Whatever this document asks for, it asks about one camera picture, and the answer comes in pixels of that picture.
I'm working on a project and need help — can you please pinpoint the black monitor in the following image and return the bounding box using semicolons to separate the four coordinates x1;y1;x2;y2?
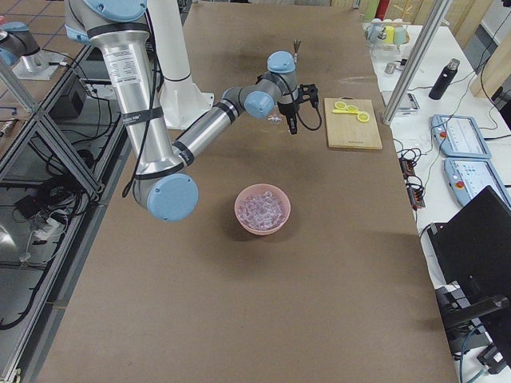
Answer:
426;186;510;303

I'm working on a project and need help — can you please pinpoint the yellow plastic cup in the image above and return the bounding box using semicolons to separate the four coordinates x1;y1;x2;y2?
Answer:
383;26;395;45

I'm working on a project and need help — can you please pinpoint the digital kitchen scale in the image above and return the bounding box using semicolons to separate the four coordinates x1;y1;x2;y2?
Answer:
381;91;420;115

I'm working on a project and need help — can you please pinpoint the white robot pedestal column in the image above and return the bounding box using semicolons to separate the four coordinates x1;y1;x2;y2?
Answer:
148;0;191;81

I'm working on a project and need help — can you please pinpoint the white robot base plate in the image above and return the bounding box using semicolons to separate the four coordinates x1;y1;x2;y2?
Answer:
160;90;214;130

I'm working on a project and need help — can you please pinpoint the wooden cutting board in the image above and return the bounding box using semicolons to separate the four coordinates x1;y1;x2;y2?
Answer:
323;98;382;150

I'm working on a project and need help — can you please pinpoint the pink bowl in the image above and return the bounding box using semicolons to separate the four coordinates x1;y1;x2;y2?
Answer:
234;184;291;235

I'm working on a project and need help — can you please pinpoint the black thermos bottle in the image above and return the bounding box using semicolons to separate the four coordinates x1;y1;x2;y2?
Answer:
428;58;460;101

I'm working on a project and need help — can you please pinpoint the blue teach pendant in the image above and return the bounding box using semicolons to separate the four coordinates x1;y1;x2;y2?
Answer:
443;157;510;207
430;114;492;159

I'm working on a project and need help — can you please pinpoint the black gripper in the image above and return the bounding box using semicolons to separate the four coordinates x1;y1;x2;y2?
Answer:
277;84;319;135

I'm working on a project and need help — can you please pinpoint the steel double jigger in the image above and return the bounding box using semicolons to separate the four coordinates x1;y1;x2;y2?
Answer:
293;38;301;63

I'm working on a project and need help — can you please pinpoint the clear ice cubes pile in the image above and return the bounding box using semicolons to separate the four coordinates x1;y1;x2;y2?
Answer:
236;191;286;231

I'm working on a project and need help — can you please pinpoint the clear wine glass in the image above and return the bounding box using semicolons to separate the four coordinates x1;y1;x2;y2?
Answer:
267;114;282;125

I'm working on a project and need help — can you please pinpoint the brown table mat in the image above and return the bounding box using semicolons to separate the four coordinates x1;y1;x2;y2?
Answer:
38;0;460;383

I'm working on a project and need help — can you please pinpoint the aluminium frame post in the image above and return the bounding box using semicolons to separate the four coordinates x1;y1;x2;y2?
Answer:
382;0;453;125

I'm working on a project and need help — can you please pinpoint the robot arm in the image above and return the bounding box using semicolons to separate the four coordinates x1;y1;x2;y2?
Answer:
65;1;319;222

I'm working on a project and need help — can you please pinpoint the top lemon slice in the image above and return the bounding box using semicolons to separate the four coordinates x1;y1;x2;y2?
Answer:
357;112;370;123

